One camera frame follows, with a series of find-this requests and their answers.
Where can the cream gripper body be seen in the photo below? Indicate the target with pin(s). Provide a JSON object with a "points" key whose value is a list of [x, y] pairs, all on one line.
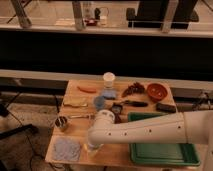
{"points": [[92, 150]]}

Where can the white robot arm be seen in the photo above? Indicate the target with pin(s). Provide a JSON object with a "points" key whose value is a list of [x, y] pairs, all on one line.
{"points": [[194, 127]]}

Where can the green plastic tray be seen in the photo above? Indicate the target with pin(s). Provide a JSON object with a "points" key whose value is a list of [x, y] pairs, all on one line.
{"points": [[158, 154]]}

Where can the blue cloth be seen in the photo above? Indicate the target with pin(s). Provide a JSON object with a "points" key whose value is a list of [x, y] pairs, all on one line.
{"points": [[65, 149]]}

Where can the metal fork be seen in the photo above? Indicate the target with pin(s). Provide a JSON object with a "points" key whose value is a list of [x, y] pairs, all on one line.
{"points": [[88, 116]]}

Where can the purple bowl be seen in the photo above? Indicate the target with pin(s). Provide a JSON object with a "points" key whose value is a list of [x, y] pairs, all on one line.
{"points": [[117, 119]]}

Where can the small metal cup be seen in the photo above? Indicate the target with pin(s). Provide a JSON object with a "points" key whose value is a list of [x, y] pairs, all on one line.
{"points": [[61, 123]]}

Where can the small black box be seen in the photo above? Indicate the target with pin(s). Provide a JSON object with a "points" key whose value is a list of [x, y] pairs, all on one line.
{"points": [[116, 108]]}

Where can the blue cup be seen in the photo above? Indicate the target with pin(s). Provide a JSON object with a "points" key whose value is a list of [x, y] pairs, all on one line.
{"points": [[99, 103]]}

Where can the yellow banana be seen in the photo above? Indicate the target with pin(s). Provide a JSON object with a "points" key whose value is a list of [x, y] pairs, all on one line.
{"points": [[75, 103]]}

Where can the blue sponge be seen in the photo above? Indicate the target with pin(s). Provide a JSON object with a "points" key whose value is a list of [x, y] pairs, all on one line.
{"points": [[109, 94]]}

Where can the orange carrot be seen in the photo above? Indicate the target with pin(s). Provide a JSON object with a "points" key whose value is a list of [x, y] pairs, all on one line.
{"points": [[86, 89]]}

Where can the white cup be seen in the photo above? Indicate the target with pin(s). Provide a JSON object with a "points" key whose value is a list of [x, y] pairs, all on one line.
{"points": [[109, 79]]}

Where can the black rectangular block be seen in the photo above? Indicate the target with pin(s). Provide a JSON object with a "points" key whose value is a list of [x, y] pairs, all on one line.
{"points": [[165, 108]]}

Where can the orange bowl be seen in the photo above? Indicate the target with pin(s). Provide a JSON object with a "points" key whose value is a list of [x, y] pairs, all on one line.
{"points": [[156, 92]]}

